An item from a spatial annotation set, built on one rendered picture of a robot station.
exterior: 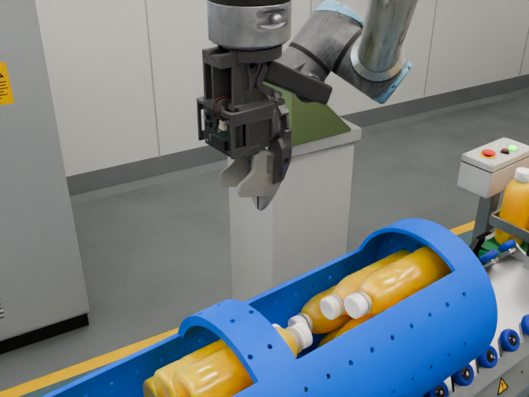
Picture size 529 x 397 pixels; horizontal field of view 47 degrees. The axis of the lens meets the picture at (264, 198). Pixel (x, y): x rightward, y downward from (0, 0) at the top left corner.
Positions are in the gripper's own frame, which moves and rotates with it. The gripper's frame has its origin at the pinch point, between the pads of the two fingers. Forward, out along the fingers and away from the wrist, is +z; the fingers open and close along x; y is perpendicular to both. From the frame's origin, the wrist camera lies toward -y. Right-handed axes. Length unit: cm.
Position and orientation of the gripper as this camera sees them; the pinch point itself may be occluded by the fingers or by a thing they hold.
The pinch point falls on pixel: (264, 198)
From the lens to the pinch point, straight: 76.4
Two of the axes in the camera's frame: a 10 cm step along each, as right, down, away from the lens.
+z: 0.0, 8.8, 4.7
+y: -7.9, 2.8, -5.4
